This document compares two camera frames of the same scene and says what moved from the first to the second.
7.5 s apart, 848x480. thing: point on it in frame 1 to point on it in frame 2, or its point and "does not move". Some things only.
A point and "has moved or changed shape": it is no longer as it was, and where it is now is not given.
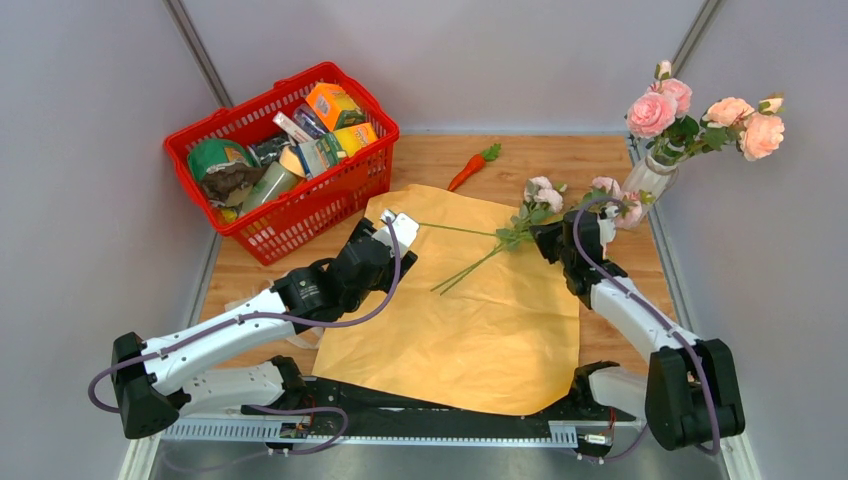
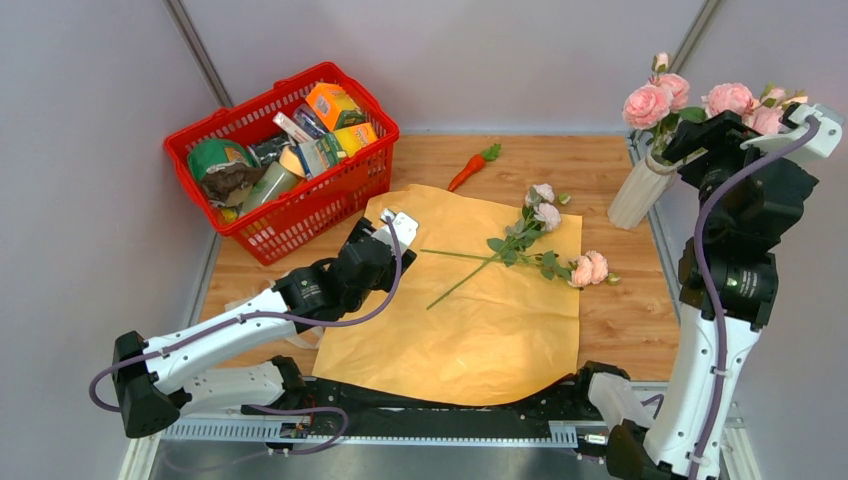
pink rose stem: x=757 y=131 has moved or changed shape
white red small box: x=292 y=130 does not move
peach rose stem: x=515 y=237 has moved or changed shape
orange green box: x=334 y=106 does not move
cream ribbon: x=307 y=338 does not move
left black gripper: x=365 y=227 does not move
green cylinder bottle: x=273 y=181 does not move
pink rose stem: x=606 y=187 to x=764 y=114
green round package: x=209 y=153 does not move
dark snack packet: x=268 y=151 does not move
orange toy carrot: x=474 y=165 does not move
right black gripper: x=542 y=235 to x=721 y=134
